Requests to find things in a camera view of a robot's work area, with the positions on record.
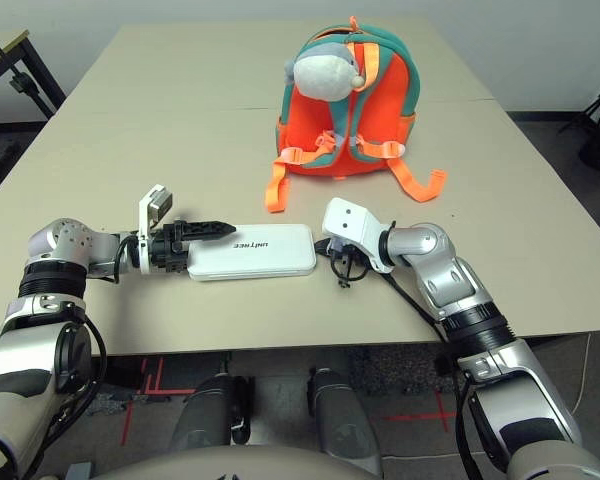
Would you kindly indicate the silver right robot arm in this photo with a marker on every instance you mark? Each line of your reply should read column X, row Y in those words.
column 455, row 285

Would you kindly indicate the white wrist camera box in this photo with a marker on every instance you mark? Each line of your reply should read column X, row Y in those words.
column 350, row 220
column 144, row 240

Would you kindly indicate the dark grey right robot leg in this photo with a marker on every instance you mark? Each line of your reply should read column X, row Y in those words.
column 345, row 420

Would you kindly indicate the dark grey robot leg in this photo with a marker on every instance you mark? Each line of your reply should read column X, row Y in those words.
column 345, row 420
column 210, row 415

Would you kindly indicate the white pencil case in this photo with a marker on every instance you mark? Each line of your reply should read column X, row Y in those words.
column 260, row 260

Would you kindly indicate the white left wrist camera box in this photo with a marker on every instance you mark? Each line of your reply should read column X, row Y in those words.
column 144, row 240

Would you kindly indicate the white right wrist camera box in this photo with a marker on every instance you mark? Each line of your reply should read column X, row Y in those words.
column 350, row 220

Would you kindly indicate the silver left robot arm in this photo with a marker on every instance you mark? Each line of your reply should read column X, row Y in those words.
column 65, row 245

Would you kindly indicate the orange and teal backpack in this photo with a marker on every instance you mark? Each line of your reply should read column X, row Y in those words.
column 310, row 130

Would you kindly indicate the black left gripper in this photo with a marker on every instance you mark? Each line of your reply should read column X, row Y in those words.
column 170, row 252

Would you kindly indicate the beige side table black frame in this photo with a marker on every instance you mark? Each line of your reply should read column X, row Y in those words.
column 2, row 47

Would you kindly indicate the dark thin pole with clamp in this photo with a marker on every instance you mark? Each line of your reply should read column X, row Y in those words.
column 19, row 82

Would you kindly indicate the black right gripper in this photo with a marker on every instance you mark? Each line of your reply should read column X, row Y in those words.
column 347, row 265

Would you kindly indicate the beige robot torso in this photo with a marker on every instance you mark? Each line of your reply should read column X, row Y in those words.
column 240, row 465

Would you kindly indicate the dark grey left robot leg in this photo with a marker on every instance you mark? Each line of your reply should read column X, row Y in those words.
column 210, row 415

